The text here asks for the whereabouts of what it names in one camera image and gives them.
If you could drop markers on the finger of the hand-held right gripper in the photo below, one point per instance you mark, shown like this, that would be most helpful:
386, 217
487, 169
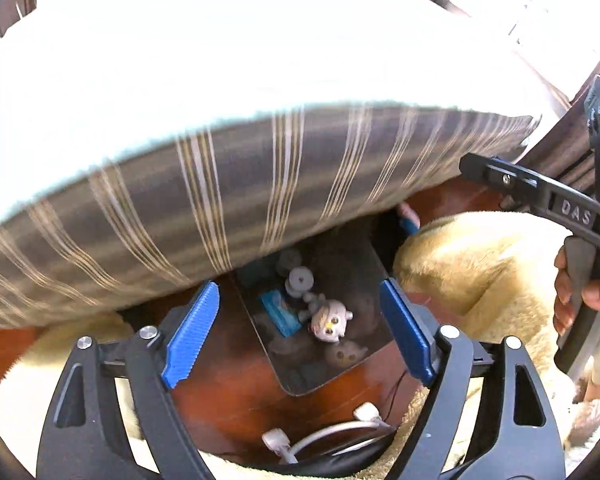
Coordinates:
555, 207
527, 175

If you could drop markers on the small white doll head toy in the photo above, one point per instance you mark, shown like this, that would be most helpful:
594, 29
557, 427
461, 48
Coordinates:
330, 321

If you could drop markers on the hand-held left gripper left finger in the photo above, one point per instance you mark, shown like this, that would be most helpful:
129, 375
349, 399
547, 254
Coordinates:
190, 335

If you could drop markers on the blue packet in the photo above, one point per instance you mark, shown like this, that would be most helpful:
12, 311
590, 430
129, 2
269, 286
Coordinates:
280, 312

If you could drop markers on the cartoon printed bedsheet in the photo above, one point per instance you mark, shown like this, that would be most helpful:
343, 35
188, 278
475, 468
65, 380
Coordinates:
230, 60

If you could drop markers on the clear plastic storage bin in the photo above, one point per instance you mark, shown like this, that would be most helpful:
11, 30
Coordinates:
345, 270

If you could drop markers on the plaid covered mattress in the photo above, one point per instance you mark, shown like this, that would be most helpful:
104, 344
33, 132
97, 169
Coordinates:
240, 185

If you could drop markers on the grey round toy part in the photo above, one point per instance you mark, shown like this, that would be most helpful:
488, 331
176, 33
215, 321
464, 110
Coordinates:
300, 281

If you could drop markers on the window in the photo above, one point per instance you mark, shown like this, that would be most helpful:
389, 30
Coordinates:
545, 5

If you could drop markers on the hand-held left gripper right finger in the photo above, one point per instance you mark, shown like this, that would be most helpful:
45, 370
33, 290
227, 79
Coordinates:
407, 332

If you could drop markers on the yellow fluffy rug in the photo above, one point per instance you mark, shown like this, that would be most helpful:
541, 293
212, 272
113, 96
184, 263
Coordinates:
30, 390
480, 270

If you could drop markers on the pink and blue toy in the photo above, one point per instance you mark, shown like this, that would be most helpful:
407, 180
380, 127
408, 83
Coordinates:
409, 220

